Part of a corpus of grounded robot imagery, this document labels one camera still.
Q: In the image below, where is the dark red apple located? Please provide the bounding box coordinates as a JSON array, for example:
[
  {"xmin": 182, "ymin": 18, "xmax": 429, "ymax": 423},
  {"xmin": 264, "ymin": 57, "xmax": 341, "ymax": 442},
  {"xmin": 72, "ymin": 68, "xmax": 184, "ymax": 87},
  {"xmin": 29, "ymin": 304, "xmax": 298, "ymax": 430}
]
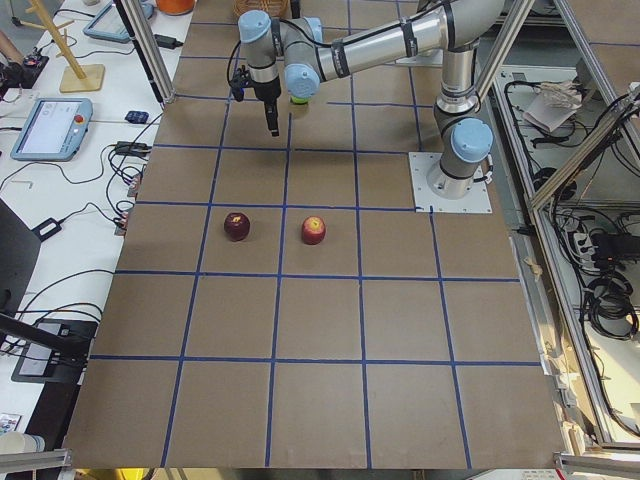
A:
[{"xmin": 223, "ymin": 212, "xmax": 251, "ymax": 241}]

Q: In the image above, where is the blue teach pendant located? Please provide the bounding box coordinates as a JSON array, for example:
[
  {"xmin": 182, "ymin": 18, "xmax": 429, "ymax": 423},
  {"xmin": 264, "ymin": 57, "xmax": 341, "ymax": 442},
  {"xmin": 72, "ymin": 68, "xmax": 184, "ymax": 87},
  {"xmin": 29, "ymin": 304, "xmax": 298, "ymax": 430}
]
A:
[
  {"xmin": 83, "ymin": 2, "xmax": 130, "ymax": 43},
  {"xmin": 10, "ymin": 98, "xmax": 93, "ymax": 162}
]

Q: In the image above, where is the black power adapter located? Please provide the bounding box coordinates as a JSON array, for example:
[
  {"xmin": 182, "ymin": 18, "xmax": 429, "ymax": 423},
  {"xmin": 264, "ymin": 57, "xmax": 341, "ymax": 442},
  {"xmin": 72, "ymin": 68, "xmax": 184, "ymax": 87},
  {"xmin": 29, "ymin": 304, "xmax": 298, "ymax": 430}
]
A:
[{"xmin": 31, "ymin": 218, "xmax": 63, "ymax": 242}]

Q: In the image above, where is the orange bucket with lid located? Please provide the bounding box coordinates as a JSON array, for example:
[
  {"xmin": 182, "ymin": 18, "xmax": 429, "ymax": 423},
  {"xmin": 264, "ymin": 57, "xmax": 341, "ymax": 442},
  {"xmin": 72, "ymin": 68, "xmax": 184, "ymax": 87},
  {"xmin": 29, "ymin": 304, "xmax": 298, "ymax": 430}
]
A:
[{"xmin": 156, "ymin": 0, "xmax": 196, "ymax": 16}]

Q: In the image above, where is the person hand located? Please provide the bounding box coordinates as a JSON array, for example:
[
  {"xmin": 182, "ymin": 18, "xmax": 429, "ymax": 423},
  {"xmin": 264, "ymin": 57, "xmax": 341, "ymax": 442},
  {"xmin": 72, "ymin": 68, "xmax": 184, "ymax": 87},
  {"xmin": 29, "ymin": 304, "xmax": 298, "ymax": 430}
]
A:
[{"xmin": 0, "ymin": 31, "xmax": 24, "ymax": 64}]

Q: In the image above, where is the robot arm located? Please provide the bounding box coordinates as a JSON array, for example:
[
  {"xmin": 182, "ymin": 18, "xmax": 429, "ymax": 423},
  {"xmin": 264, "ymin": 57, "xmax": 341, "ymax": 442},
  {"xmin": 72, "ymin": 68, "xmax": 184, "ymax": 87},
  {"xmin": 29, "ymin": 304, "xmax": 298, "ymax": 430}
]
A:
[{"xmin": 227, "ymin": 1, "xmax": 503, "ymax": 200}]

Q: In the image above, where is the woven wicker basket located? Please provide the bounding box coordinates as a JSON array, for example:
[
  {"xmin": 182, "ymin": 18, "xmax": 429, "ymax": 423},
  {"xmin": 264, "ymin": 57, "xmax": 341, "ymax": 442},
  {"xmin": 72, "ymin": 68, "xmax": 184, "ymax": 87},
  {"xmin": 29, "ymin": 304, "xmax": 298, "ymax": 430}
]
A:
[{"xmin": 233, "ymin": 0, "xmax": 290, "ymax": 18}]

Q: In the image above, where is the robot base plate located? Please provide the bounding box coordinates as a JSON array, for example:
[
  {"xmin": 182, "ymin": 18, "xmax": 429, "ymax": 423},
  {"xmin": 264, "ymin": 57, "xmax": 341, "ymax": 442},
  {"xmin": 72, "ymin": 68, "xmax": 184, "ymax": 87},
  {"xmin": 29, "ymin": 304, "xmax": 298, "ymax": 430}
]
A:
[{"xmin": 408, "ymin": 152, "xmax": 493, "ymax": 214}]

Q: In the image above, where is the red yellow apple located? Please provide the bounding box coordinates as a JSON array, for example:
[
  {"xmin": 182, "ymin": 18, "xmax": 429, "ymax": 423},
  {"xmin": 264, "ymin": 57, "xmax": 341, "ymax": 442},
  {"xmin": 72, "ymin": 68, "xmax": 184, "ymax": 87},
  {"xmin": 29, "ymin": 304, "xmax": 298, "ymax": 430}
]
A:
[{"xmin": 301, "ymin": 216, "xmax": 326, "ymax": 245}]

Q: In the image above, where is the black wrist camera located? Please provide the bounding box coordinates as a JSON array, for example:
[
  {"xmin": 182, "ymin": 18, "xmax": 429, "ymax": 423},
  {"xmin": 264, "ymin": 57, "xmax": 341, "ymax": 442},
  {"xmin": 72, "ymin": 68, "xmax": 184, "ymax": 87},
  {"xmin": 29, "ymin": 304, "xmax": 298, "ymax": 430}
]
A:
[{"xmin": 229, "ymin": 65, "xmax": 251, "ymax": 102}]

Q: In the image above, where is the black laptop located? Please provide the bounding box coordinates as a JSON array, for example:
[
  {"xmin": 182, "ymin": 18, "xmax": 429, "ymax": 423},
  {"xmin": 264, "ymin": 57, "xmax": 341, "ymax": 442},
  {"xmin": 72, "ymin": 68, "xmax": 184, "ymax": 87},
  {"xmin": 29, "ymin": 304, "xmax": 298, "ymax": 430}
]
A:
[{"xmin": 0, "ymin": 199, "xmax": 99, "ymax": 386}]

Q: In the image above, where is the wooden stand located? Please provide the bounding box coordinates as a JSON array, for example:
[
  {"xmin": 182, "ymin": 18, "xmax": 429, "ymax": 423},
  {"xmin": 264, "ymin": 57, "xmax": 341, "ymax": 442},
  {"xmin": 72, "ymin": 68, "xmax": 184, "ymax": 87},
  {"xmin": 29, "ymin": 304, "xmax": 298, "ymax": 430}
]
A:
[{"xmin": 25, "ymin": 0, "xmax": 105, "ymax": 94}]

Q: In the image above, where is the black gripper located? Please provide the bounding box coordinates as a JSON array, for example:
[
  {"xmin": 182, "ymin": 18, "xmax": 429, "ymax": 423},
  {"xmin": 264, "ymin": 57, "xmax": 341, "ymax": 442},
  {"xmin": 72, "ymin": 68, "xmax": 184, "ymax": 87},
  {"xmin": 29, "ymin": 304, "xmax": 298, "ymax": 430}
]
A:
[{"xmin": 251, "ymin": 78, "xmax": 281, "ymax": 137}]

